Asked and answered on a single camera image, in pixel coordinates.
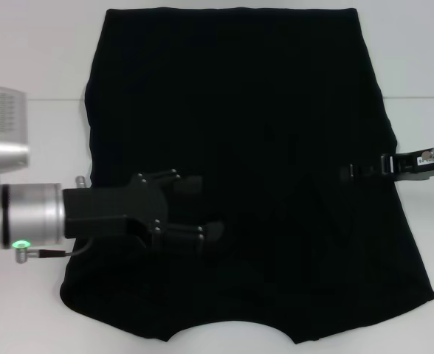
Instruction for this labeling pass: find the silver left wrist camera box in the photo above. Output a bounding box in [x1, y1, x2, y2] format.
[0, 85, 31, 173]

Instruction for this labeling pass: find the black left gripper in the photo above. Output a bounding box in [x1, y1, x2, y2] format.
[61, 167, 225, 252]

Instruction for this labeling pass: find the thin left arm cable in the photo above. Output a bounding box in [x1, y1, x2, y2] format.
[39, 237, 94, 258]

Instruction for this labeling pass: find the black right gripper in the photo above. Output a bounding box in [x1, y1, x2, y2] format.
[340, 142, 434, 182]

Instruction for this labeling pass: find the black T-shirt with FREE print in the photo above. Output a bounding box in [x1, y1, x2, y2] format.
[59, 7, 434, 335]

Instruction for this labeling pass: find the silver left cable plug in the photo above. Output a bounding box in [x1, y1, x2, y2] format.
[14, 246, 43, 264]

